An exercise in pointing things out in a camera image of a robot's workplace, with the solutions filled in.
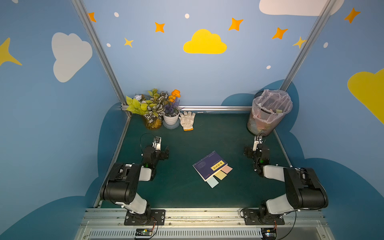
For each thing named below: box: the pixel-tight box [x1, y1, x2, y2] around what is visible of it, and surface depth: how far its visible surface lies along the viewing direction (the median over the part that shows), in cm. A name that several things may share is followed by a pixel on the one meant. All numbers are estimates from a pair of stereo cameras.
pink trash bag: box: [251, 89, 293, 124], surface depth 98 cm
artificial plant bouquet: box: [125, 88, 183, 130], surface depth 95 cm
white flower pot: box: [162, 111, 180, 130], surface depth 113 cm
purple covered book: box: [192, 150, 228, 182], surface depth 94 cm
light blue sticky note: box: [206, 176, 220, 189], surface depth 88 cm
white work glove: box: [178, 111, 196, 131], surface depth 120 cm
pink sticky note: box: [220, 165, 233, 174], surface depth 92 cm
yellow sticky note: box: [213, 170, 228, 181], surface depth 90 cm
